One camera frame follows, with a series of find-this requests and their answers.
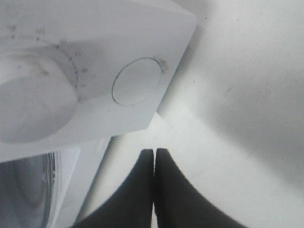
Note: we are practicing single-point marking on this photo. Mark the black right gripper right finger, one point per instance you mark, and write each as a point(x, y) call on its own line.
point(178, 204)

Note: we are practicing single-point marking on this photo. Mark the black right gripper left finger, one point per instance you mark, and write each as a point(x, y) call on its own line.
point(131, 204)

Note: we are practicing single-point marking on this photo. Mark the round white door button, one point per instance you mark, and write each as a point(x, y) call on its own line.
point(137, 81)

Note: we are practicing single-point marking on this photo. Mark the white microwave oven body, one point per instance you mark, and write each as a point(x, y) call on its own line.
point(43, 184)

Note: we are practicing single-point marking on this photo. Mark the lower white timer knob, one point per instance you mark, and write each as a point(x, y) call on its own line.
point(36, 98)

